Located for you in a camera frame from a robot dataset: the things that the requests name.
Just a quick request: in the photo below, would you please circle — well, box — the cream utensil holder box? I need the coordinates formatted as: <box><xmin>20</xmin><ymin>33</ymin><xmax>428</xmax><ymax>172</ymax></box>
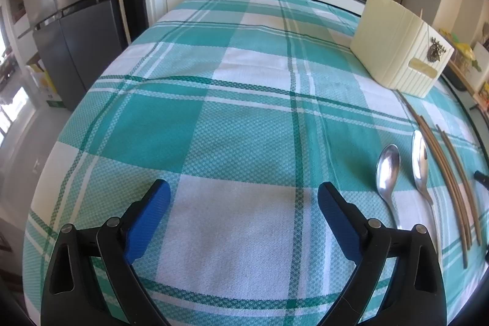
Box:
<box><xmin>350</xmin><ymin>0</ymin><xmax>454</xmax><ymax>98</ymax></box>

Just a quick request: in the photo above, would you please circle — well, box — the wire basket with vegetables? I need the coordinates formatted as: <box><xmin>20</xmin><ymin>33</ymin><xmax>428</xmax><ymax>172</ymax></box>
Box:
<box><xmin>439</xmin><ymin>28</ymin><xmax>482</xmax><ymax>75</ymax></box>

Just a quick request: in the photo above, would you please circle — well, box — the teal plaid tablecloth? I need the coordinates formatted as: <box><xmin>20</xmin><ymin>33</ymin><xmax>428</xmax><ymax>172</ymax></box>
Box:
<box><xmin>22</xmin><ymin>0</ymin><xmax>488</xmax><ymax>325</ymax></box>

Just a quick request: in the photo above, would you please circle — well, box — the brown wooden chopstick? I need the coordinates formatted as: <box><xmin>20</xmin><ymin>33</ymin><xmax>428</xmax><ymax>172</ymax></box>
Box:
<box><xmin>396</xmin><ymin>90</ymin><xmax>472</xmax><ymax>249</ymax></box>
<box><xmin>419</xmin><ymin>116</ymin><xmax>469</xmax><ymax>269</ymax></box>
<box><xmin>436</xmin><ymin>125</ymin><xmax>482</xmax><ymax>246</ymax></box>

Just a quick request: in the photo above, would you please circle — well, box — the grey refrigerator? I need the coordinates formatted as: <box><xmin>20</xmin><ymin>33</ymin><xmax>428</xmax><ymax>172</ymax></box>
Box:
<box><xmin>23</xmin><ymin>0</ymin><xmax>128</xmax><ymax>110</ymax></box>

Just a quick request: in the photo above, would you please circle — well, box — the silver spoon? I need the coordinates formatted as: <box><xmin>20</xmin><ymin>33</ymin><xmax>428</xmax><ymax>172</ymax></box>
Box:
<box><xmin>375</xmin><ymin>144</ymin><xmax>400</xmax><ymax>229</ymax></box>
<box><xmin>411</xmin><ymin>130</ymin><xmax>441</xmax><ymax>245</ymax></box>

